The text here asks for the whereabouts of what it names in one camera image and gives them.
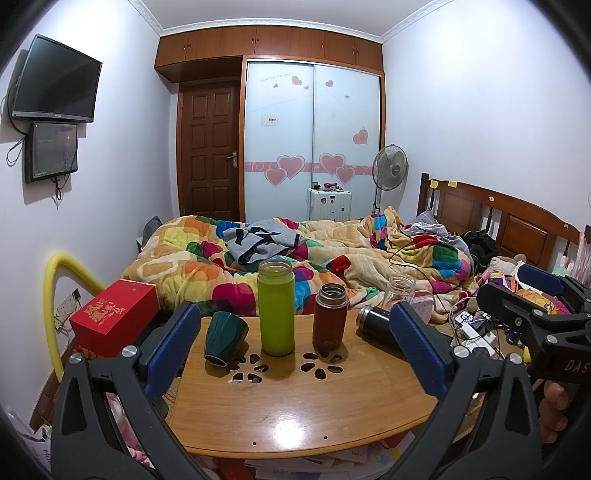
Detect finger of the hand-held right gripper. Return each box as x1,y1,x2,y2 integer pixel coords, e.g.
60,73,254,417
477,281,574,345
515,262,591,302

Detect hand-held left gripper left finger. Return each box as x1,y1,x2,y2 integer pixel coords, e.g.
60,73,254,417
51,302,208,480

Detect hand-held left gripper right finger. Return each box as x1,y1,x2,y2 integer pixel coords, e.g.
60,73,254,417
385,302,543,480

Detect dark green ceramic cup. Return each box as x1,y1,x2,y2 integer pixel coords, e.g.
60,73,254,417
204,311,250,368

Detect person's right hand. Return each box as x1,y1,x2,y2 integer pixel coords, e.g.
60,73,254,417
539,381,573,445

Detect beige stuffed toy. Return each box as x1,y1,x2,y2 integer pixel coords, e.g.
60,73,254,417
488,254,527,278

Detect white power strip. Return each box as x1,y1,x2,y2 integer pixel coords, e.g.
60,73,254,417
455,311,499,358

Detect pink case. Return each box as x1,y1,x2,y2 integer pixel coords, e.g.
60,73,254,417
413,295,437,324

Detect black thermos bottle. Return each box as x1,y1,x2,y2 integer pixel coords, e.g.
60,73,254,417
356,305,403,348

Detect red gift box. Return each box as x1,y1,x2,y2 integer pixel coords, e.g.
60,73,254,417
69,279,160,359

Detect clear glass jar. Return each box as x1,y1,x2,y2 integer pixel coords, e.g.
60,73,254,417
381,274,416,308

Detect black clothing pile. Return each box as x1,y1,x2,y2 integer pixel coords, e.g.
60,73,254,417
462,229,500,268

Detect wooden bed headboard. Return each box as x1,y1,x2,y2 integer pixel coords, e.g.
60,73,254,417
418,172,581,273

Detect red thermos bottle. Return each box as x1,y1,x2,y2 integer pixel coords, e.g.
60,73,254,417
312,283,348,354

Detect lime green tall bottle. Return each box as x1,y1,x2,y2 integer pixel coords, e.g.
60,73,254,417
257,259,296,357

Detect grey plaid cloth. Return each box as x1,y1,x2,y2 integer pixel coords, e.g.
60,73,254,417
404,209,467,245

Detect yellow foam tube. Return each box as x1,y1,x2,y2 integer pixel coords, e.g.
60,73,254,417
43,252,108,384

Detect wooden folding table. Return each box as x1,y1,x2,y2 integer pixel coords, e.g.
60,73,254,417
165,314,455,461

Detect grey and black garment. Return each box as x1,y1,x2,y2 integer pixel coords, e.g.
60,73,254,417
223,219,311,272

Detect colourful patchwork blanket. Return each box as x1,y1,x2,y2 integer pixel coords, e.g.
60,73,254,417
121,206,478,320

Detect white suitcase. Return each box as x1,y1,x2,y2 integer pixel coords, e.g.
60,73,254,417
307,183,353,222

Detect standing electric fan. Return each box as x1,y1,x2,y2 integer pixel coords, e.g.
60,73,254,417
372,144,409,215

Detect brown wooden door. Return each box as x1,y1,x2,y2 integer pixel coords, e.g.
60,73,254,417
177,79,244,222

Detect small black monitor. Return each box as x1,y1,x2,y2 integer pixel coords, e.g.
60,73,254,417
24,121,79,184

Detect wardrobe with heart stickers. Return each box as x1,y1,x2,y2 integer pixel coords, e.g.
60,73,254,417
154,25,387,223

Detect white wall socket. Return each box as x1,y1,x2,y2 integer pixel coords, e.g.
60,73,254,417
54,288,83,330

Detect wall-mounted black television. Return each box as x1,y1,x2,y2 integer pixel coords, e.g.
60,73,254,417
10,34,103,124

